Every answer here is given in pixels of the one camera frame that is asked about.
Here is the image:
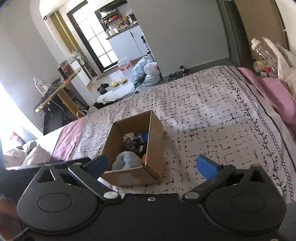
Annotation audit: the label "white soft item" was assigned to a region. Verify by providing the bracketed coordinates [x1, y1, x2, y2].
[123, 133, 135, 142]

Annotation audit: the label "black framed glass door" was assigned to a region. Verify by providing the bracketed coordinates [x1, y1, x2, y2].
[67, 1, 118, 72]

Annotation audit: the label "patterned white bedspread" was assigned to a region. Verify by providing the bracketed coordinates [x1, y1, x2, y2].
[49, 65, 296, 204]

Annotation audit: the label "grey garbage bags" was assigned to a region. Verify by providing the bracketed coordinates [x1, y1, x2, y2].
[132, 55, 161, 86]

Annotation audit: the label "black slippers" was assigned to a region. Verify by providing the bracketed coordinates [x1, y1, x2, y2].
[97, 83, 109, 95]

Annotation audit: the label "dark grey cloth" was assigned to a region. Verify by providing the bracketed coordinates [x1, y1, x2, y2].
[125, 137, 147, 158]

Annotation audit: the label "pink blanket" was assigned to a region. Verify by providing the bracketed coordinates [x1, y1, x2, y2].
[238, 67, 295, 140]

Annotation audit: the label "small cup with label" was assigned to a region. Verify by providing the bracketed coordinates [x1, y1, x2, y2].
[253, 60, 269, 73]

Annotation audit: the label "white kitchen cabinet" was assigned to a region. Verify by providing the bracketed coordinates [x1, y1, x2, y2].
[107, 24, 149, 61]

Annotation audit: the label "beige slippers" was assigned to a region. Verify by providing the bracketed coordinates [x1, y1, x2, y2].
[109, 77, 127, 87]

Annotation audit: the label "brown headboard panel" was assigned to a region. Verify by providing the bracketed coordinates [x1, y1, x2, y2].
[234, 0, 290, 49]

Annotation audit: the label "red water bottle pack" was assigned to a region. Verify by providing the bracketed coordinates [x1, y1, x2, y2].
[117, 57, 132, 71]

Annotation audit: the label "clear plastic bottle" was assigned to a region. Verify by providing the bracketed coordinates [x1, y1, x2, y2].
[251, 38, 278, 78]

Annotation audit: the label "pink pillow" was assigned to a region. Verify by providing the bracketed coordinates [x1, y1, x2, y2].
[1, 136, 51, 168]

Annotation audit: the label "person's right hand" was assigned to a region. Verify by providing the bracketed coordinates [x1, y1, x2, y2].
[1, 194, 20, 240]

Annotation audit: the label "brown cardboard box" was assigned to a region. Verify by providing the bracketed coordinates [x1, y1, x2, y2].
[101, 110, 164, 187]

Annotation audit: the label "yellow edged table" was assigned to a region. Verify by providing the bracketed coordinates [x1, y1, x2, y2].
[34, 68, 82, 118]

